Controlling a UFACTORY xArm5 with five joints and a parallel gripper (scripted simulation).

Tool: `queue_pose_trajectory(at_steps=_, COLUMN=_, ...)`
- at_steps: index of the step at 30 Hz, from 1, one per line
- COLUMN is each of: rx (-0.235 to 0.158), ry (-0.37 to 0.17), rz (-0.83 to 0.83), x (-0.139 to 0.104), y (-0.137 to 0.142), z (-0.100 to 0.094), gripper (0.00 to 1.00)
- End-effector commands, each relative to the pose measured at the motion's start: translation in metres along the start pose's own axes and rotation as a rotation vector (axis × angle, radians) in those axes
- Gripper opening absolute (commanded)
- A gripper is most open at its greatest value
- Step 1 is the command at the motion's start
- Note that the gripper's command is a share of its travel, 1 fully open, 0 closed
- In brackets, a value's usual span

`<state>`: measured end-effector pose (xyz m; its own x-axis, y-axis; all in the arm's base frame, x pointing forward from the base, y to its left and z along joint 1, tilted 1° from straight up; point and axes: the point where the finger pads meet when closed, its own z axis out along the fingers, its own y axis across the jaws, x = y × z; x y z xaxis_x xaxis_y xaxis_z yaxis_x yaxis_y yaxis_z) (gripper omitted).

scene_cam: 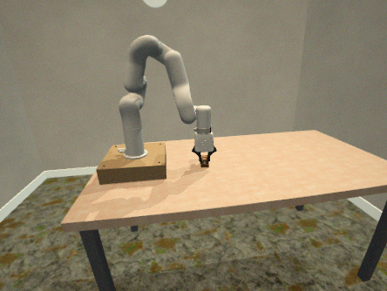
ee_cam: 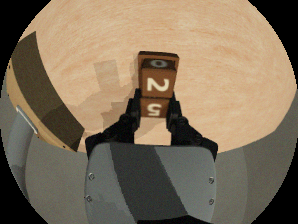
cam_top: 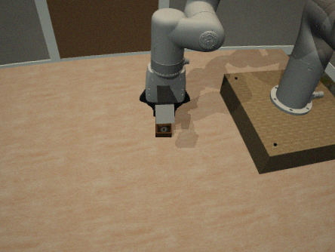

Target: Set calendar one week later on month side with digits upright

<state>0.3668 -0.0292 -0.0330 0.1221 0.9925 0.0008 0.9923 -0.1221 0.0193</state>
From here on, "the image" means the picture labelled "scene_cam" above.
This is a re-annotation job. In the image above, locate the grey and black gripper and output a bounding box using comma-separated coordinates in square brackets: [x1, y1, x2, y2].
[192, 132, 217, 163]

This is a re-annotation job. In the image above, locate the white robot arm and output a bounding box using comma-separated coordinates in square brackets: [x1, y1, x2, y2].
[118, 35, 211, 159]

